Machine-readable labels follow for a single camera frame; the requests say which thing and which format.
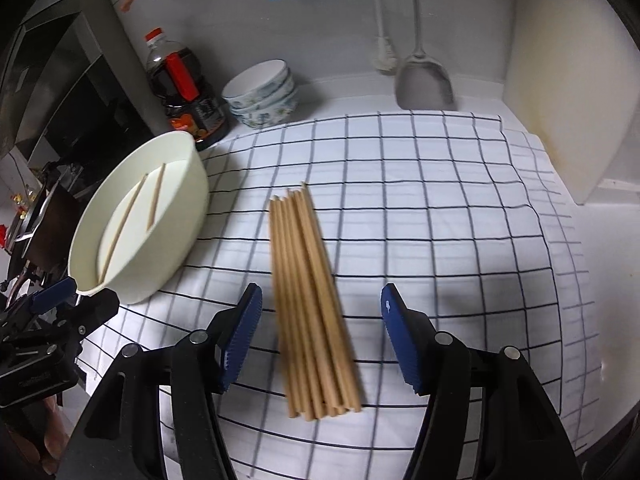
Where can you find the floral patterned ceramic bowl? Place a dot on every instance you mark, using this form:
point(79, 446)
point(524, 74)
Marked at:
point(270, 117)
point(255, 82)
point(280, 100)

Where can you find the wooden chopstick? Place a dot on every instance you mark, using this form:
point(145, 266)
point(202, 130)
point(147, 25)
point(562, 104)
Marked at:
point(125, 222)
point(156, 195)

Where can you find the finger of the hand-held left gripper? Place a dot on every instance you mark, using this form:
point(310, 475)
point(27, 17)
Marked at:
point(95, 310)
point(50, 294)

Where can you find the metal spatula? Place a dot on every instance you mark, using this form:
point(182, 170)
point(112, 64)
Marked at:
point(425, 85)

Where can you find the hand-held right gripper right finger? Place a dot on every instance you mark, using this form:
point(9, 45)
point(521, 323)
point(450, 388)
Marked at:
point(400, 340)

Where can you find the white blue-checked cloth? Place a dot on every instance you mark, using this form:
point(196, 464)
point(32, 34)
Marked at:
point(425, 210)

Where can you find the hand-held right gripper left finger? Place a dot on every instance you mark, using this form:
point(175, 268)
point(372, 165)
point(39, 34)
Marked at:
point(242, 340)

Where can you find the person's left hand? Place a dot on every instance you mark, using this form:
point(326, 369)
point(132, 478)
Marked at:
point(50, 452)

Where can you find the dark frying pan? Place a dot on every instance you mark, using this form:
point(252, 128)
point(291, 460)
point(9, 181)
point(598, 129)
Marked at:
point(50, 225)

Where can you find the dark sauce bottle red cap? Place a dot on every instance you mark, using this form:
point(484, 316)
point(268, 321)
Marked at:
point(170, 85)

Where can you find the white dish brush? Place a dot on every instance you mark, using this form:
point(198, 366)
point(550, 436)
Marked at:
point(385, 52)

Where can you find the cream round bowl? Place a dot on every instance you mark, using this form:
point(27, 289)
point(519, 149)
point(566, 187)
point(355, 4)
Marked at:
point(175, 240)

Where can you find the black range hood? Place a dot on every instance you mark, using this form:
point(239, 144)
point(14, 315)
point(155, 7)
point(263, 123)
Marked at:
point(75, 85)

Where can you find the bundle of wooden chopsticks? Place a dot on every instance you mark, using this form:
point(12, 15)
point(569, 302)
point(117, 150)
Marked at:
point(310, 310)

